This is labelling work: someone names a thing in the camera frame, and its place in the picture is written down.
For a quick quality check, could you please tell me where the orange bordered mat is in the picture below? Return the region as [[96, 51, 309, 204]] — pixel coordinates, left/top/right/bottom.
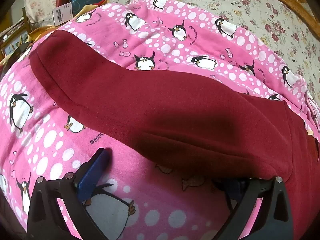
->
[[246, 0, 320, 40]]

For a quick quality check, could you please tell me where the floral quilt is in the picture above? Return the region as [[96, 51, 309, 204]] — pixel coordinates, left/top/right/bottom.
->
[[105, 0, 320, 100]]

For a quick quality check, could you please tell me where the maroon knit garment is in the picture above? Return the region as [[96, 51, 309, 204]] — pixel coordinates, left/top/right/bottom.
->
[[29, 29, 320, 233]]

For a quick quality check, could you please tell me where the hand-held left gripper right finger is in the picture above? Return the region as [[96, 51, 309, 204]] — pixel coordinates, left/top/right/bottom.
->
[[220, 176, 293, 240]]

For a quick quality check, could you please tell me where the pink penguin print blanket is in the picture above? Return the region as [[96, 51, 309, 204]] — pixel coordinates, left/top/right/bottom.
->
[[0, 0, 320, 240]]

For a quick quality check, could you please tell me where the wooden chair frame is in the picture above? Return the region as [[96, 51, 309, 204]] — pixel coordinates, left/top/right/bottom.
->
[[0, 7, 33, 55]]

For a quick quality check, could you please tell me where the white barcode tag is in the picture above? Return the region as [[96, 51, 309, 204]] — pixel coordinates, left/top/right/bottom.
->
[[52, 1, 74, 27]]

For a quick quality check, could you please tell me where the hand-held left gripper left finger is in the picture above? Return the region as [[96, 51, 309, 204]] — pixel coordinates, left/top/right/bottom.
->
[[27, 148, 113, 240]]

